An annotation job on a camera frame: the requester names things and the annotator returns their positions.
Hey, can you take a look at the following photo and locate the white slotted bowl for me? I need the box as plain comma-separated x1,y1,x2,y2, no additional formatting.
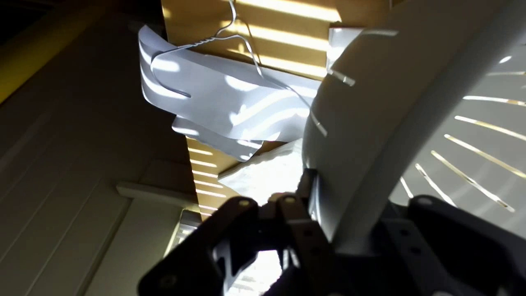
300,0,526,260

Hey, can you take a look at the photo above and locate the thin white wire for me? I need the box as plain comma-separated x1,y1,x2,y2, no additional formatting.
149,0,333,138

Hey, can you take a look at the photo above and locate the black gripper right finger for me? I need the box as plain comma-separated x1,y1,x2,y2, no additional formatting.
377,194,526,296

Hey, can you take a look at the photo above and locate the crumpled white paper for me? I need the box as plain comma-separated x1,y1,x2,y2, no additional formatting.
218,145,310,209

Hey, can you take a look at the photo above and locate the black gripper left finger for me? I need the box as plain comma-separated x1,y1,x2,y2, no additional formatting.
137,191,353,296

